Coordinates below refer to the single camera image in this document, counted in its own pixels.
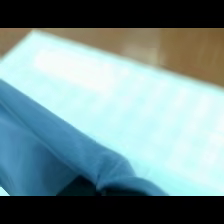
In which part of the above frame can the blue garment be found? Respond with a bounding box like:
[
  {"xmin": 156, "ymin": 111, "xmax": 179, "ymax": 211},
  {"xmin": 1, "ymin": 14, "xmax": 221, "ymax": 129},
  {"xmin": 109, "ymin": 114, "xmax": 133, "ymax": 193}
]
[{"xmin": 0, "ymin": 79, "xmax": 168, "ymax": 197}]

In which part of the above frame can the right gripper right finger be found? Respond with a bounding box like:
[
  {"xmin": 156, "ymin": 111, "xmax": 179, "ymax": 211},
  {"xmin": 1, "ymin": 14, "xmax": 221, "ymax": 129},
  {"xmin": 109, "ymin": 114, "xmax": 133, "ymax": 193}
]
[{"xmin": 99, "ymin": 188, "xmax": 145, "ymax": 197}]

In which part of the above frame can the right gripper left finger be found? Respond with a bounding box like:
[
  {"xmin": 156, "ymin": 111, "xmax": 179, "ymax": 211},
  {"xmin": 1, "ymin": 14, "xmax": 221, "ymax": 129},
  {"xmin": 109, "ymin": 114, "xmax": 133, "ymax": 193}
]
[{"xmin": 55, "ymin": 175, "xmax": 100, "ymax": 197}]

